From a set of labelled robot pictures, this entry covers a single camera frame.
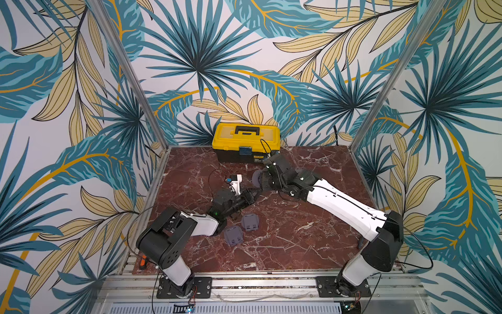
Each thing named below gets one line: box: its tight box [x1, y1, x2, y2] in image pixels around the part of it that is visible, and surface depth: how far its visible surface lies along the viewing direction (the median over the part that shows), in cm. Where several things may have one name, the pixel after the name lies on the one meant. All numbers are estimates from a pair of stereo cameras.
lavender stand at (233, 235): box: [224, 225, 244, 247], surface depth 88 cm
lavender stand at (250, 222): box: [241, 213, 260, 232], surface depth 92 cm
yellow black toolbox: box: [211, 122, 282, 163], surface depth 103 cm
